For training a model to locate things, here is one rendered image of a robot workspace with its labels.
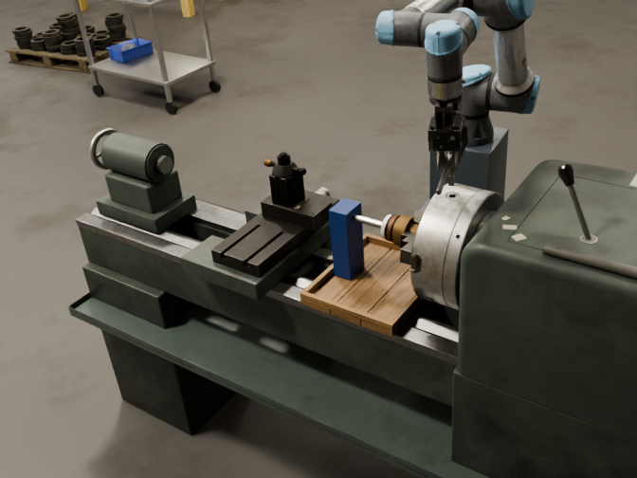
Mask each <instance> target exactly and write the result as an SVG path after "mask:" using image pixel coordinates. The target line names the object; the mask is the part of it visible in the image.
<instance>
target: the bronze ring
mask: <svg viewBox="0 0 637 478"><path fill-rule="evenodd" d="M412 219H413V216H412V217H409V216H406V215H401V216H400V215H395V214H393V215H392V216H391V217H390V218H389V219H388V221H387V223H386V226H385V230H384V236H385V239H386V240H387V241H389V242H392V243H394V244H395V245H397V246H399V247H400V241H401V234H402V233H404V232H405V231H409V232H413V233H416V231H417V228H418V225H419V223H415V222H413V221H412Z"/></svg>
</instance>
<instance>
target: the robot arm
mask: <svg viewBox="0 0 637 478"><path fill-rule="evenodd" d="M534 5H535V0H416V1H414V2H413V3H411V4H410V5H408V6H407V7H405V8H403V9H401V10H400V11H393V10H385V11H382V12H381V13H380V14H379V16H378V18H377V21H376V27H375V33H376V38H377V41H378V42H379V43H380V44H382V45H389V46H412V47H424V48H425V49H426V59H427V74H428V75H427V81H428V95H429V102H430V103H431V104H432V105H435V106H434V108H435V113H434V117H431V119H430V123H429V127H428V150H429V151H430V149H431V148H432V149H433V151H434V155H435V157H436V159H437V168H438V169H440V168H442V169H444V167H445V165H446V157H447V154H446V151H451V152H452V154H451V158H450V159H451V164H450V167H449V173H450V174H452V173H453V172H454V171H455V170H456V168H457V167H458V165H459V163H460V161H461V158H462V156H463V152H464V149H465V147H477V146H482V145H485V144H487V143H489V142H491V141H492V140H493V137H494V130H493V126H492V123H491V120H490V117H489V111H500V112H509V113H518V114H531V113H532V112H533V111H534V109H535V106H536V102H537V95H538V91H539V87H540V80H541V78H540V77H539V76H537V75H535V76H534V73H533V71H532V69H531V68H530V67H529V66H527V56H526V45H525V35H524V23H525V22H526V20H527V19H528V18H530V16H531V15H532V13H533V10H534ZM478 17H483V18H484V22H485V24H486V25H487V26H488V27H489V28H490V29H492V36H493V43H494V49H495V56H496V63H497V69H498V71H497V73H493V72H492V69H491V67H490V66H488V65H485V64H474V65H469V66H466V67H463V55H464V54H465V52H466V50H467V49H468V47H469V46H470V44H471V43H472V42H473V41H474V40H475V38H476V35H477V33H478V31H479V28H480V21H479V18H478Z"/></svg>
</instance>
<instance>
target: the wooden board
mask: <svg viewBox="0 0 637 478"><path fill-rule="evenodd" d="M363 247H364V264H365V266H364V268H363V269H362V270H361V271H360V272H359V273H358V274H356V275H355V276H354V278H353V279H352V280H351V281H350V280H347V279H344V278H341V277H338V276H336V275H334V265H333V264H331V265H330V266H329V267H328V268H326V269H325V270H324V271H323V272H322V273H321V274H320V275H319V276H318V277H317V278H316V279H315V280H314V281H313V282H312V283H311V284H310V285H309V286H307V287H306V288H305V289H304V290H303V291H302V292H301V293H300V301H301V304H303V305H306V306H309V307H312V308H314V309H316V310H319V311H322V312H324V313H327V314H331V315H333V316H335V317H338V318H341V319H343V320H345V321H348V322H353V323H355V324H358V325H361V326H364V327H366V328H369V329H372V330H374V331H376V332H379V333H382V334H384V335H387V336H390V337H393V336H394V335H395V334H396V332H397V331H398V330H399V329H400V328H401V327H402V326H403V324H404V323H405V322H406V321H407V320H408V319H409V318H410V316H411V315H412V314H413V313H414V312H415V311H416V309H417V308H418V307H419V306H420V305H421V304H422V302H423V301H424V300H425V299H422V298H419V297H418V296H417V295H416V294H415V292H414V290H413V287H412V284H411V279H410V269H411V266H410V265H407V264H403V263H400V249H401V248H400V247H399V246H397V245H395V244H394V243H392V242H389V241H387V240H386V239H384V238H382V237H379V236H376V235H372V234H369V233H365V234H364V235H363Z"/></svg>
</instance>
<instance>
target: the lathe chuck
mask: <svg viewBox="0 0 637 478"><path fill-rule="evenodd" d="M481 190H482V189H479V188H474V187H470V186H466V185H462V184H458V183H455V184H454V186H448V183H447V184H445V185H444V187H443V190H442V193H441V194H440V195H438V194H435V195H433V196H432V198H431V199H430V201H429V202H428V205H427V207H426V209H425V211H424V213H423V215H422V218H421V220H420V223H419V225H418V228H417V231H416V234H415V237H414V241H413V246H412V251H411V256H413V257H415V256H416V255H419V256H420V259H422V267H421V271H420V272H419V273H417V272H415V269H412V268H411V269H410V279H411V284H412V287H413V290H414V292H415V294H416V295H417V296H418V297H419V298H422V299H425V300H428V301H430V300H429V299H427V298H426V297H430V298H432V299H434V300H436V301H437V302H434V303H438V304H441V305H444V306H447V307H449V306H448V305H447V303H446V300H445V296H444V291H443V273H444V265H445V259H446V251H447V247H448V244H449V240H450V237H451V234H452V232H453V230H454V227H455V225H456V222H457V220H458V218H459V216H460V214H461V212H462V210H463V209H464V206H465V205H466V203H467V202H468V201H469V199H470V198H471V197H472V196H473V195H474V194H475V193H477V192H479V191H481ZM448 193H457V194H458V195H459V197H458V198H457V199H454V200H449V199H447V198H446V195H447V194H448ZM431 302H433V301H431Z"/></svg>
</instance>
